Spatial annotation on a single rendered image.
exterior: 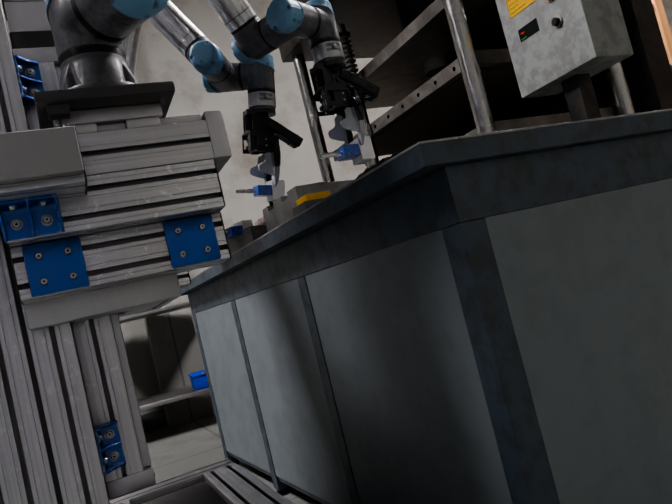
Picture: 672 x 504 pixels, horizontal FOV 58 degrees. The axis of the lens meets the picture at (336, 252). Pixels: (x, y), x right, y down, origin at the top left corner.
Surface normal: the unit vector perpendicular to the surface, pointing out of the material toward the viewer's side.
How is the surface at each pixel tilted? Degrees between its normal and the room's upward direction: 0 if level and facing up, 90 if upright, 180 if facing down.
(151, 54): 90
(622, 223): 90
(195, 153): 90
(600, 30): 90
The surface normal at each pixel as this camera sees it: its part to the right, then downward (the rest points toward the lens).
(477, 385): -0.88, 0.18
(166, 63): 0.38, -0.15
